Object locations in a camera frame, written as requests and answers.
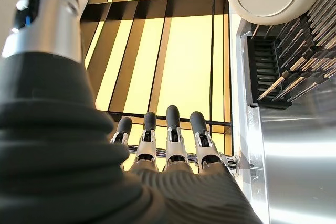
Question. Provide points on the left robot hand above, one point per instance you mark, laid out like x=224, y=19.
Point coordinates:
x=65, y=169

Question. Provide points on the small black sink dish rack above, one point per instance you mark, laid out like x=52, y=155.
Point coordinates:
x=265, y=72

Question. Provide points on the stainless steel kitchen sink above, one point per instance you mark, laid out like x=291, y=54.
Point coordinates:
x=294, y=169

